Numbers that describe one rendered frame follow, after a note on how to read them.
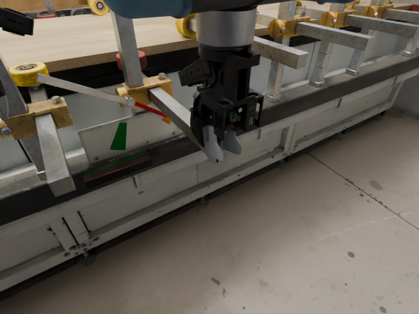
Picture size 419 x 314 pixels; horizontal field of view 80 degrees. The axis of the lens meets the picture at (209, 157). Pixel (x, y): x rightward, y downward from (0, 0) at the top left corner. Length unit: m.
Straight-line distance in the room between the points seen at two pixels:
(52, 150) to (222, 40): 0.34
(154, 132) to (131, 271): 0.76
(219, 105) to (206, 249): 1.04
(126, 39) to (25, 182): 0.41
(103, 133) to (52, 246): 0.71
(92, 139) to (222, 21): 0.46
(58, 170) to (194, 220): 1.04
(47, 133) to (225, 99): 0.35
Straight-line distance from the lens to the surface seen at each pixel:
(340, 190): 1.75
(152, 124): 0.71
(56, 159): 0.48
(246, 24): 0.33
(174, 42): 0.92
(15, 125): 0.65
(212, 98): 0.36
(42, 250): 1.28
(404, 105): 2.89
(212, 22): 0.33
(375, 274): 1.45
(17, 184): 0.74
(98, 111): 0.90
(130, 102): 0.64
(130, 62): 0.64
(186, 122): 0.51
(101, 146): 0.69
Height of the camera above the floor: 1.12
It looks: 38 degrees down
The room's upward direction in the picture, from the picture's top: straight up
